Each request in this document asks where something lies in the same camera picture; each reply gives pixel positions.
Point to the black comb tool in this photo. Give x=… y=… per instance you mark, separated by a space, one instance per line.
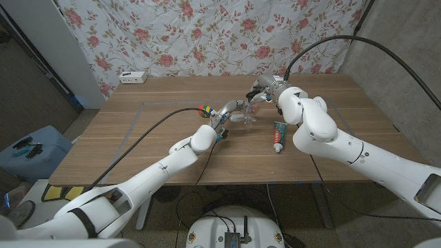
x=34 y=151

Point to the black clamp tool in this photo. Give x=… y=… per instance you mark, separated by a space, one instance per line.
x=22 y=142

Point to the grey shoe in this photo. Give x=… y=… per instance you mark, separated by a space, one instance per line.
x=20 y=213

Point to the striped wooden maraca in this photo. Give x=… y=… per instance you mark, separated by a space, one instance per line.
x=205 y=111

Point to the metal table leg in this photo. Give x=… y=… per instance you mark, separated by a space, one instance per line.
x=143 y=213
x=322 y=210

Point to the black backdrop stand pole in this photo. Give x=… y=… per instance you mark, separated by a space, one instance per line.
x=361 y=17

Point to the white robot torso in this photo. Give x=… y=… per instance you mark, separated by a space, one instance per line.
x=213 y=227

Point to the toothpaste tube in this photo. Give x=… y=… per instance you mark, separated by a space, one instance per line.
x=279 y=134

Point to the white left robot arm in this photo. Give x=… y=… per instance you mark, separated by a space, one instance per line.
x=162 y=168

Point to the white power strip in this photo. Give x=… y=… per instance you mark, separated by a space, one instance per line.
x=132 y=77

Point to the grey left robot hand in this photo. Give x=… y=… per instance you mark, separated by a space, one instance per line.
x=225 y=108

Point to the blue storage bin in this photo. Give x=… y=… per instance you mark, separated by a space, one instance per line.
x=51 y=144

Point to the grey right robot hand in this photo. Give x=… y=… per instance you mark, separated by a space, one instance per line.
x=270 y=84

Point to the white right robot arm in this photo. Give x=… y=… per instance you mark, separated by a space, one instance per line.
x=344 y=144

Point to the clear plastic dispenser bottle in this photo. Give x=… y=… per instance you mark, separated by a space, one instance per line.
x=248 y=111

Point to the floral backdrop cloth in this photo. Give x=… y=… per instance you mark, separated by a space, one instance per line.
x=213 y=41

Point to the yellow black floor mat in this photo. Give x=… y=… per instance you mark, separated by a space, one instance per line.
x=51 y=193

